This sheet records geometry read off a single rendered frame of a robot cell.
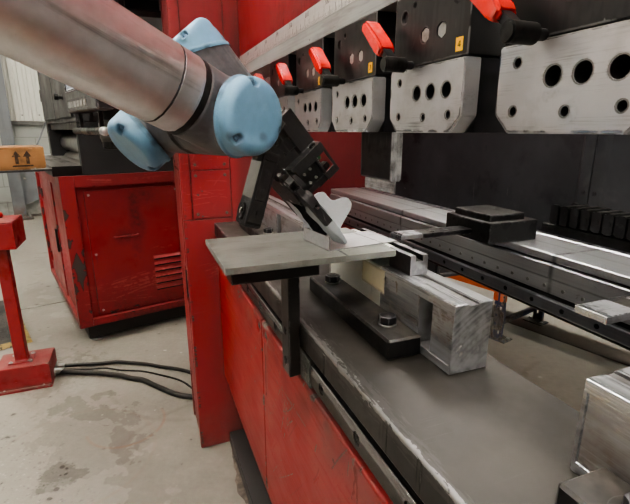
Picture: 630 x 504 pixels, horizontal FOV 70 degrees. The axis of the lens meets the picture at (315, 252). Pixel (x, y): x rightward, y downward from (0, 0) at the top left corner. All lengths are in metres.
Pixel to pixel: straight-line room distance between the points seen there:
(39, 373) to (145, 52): 2.23
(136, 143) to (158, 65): 0.15
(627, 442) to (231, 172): 1.32
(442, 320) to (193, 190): 1.10
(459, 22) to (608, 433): 0.42
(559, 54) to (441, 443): 0.37
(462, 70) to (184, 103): 0.29
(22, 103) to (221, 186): 6.02
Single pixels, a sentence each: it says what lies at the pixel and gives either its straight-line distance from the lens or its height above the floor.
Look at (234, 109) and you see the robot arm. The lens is 0.42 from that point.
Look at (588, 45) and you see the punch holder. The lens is 0.43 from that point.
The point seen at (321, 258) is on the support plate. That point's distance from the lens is 0.64.
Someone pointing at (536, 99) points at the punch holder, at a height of 1.20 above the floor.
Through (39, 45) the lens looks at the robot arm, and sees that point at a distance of 0.39.
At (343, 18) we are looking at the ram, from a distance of 0.82.
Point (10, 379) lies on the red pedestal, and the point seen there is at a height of 0.07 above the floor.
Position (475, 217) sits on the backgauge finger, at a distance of 0.87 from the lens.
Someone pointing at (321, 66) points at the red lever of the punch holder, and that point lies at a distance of 0.80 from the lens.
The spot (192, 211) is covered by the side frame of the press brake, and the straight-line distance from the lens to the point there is 1.55.
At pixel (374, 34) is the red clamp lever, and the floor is 1.30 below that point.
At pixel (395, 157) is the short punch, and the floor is 1.14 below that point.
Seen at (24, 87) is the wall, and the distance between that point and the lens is 7.45.
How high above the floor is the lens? 1.18
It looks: 15 degrees down
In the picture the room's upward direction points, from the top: straight up
